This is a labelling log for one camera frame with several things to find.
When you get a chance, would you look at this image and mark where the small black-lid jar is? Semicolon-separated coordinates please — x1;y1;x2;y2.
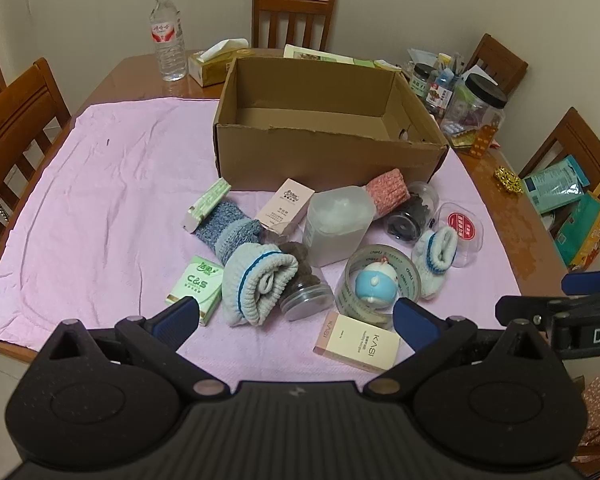
409;62;438;106

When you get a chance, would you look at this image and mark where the clear tape roll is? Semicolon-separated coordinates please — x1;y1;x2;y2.
335;244;421;326

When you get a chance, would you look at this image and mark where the cardboard box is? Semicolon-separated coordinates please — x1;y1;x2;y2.
212;56;450;193

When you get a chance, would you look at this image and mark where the pink cloth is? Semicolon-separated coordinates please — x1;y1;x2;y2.
0;99;523;376

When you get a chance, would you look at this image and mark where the green tissue box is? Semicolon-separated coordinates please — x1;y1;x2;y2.
187;39;253;87

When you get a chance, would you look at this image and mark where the clear lid with red label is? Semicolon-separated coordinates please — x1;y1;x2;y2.
437;201;485;267

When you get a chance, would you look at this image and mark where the pink carton box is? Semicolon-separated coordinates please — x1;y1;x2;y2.
255;178;317;238

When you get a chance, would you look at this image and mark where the pink knit sock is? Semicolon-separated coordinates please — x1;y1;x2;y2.
362;170;411;221

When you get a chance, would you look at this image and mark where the teal packet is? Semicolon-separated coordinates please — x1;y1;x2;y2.
521;156;592;214

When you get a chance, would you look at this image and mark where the red-label bottle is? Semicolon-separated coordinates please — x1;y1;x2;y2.
427;72;456;116

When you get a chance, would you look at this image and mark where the beige carton box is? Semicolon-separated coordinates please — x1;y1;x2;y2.
312;310;401;375

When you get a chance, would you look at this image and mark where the green yellow tote bag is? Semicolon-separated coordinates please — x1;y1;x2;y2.
540;164;600;273

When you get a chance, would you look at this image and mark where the slim green white box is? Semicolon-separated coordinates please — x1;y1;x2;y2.
182;178;232;233

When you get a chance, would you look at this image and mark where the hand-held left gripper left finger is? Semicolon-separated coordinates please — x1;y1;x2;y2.
39;296;231;401

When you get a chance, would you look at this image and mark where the paper booklet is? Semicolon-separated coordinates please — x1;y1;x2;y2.
282;44;403;68

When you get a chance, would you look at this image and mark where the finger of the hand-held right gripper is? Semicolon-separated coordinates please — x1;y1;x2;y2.
561;269;600;297
495;294;588;333

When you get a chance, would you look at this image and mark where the blue pen holder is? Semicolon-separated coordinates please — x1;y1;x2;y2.
432;52;468;91

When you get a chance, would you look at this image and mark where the green tissue packet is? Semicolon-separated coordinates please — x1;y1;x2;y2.
164;256;225;327

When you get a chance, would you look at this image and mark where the clear water bottle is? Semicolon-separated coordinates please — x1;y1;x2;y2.
152;0;187;82

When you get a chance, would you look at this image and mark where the clear jar of dark pieces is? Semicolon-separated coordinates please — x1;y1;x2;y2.
384;181;440;245

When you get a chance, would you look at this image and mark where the large black-lid clear jar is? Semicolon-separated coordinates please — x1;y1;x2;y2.
440;73;508;141

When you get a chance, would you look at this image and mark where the blue grey sock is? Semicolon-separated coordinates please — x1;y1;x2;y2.
194;201;265;267

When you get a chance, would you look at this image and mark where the clear jar of brown cookies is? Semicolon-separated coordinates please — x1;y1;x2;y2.
260;230;333;322

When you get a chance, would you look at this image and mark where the blue white round toy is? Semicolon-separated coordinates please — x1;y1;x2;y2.
355;257;400;307

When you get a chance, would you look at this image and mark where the white sock with blue stripe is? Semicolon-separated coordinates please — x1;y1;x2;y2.
221;242;300;327

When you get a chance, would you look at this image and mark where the cotton swab container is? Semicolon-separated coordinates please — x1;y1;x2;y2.
302;186;376;267

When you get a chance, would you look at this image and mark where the gold ribbon bow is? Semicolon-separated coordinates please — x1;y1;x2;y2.
493;166;523;193

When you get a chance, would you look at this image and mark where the white blue baby sock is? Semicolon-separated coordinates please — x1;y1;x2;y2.
411;226;458;288

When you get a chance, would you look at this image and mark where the orange pill blister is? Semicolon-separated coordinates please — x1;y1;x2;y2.
470;125;498;158

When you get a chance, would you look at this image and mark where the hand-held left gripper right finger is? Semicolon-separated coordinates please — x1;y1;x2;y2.
364;297;556;397

